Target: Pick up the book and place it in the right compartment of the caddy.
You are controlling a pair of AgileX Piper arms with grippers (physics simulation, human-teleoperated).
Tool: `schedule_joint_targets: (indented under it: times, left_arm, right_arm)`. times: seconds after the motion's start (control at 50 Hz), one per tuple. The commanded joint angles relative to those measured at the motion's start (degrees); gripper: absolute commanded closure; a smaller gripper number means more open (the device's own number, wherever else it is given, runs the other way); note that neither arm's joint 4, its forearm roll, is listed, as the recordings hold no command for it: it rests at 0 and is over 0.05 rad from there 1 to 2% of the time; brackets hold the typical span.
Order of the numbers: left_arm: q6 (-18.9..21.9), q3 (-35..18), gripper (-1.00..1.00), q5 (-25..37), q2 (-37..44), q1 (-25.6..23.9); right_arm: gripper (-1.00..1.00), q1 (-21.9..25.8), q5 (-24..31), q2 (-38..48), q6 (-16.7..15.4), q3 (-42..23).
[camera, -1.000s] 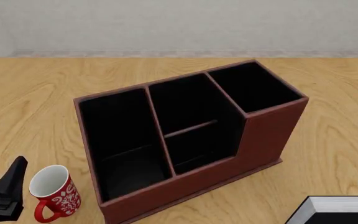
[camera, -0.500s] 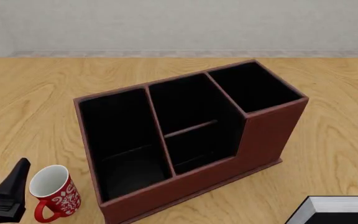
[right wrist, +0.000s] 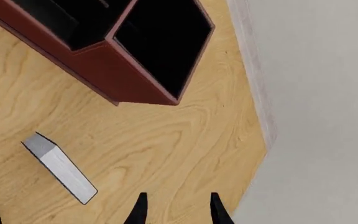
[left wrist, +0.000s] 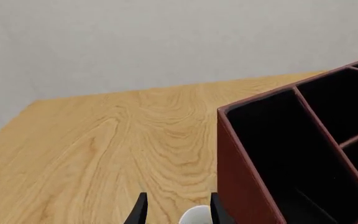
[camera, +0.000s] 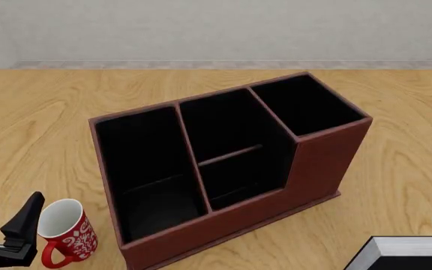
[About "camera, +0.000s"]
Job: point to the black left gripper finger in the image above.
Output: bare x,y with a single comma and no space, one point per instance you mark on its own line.
23,219

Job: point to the red-brown desk caddy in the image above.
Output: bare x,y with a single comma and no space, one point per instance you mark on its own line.
321,166

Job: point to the black book with grey pages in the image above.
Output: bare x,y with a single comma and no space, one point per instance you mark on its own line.
388,260

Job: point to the red mug with white pattern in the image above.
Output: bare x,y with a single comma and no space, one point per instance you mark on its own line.
79,237

